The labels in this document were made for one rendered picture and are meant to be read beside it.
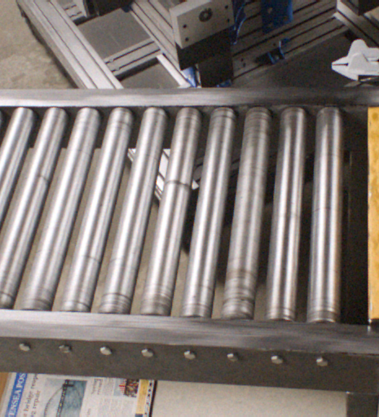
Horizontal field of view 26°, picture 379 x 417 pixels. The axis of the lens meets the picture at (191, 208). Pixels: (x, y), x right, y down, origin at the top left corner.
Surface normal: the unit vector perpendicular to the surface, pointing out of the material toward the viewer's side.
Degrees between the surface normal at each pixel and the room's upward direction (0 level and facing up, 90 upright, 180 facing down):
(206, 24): 90
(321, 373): 90
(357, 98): 0
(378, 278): 0
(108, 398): 1
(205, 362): 90
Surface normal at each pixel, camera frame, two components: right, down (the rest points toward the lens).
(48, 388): -0.13, -0.62
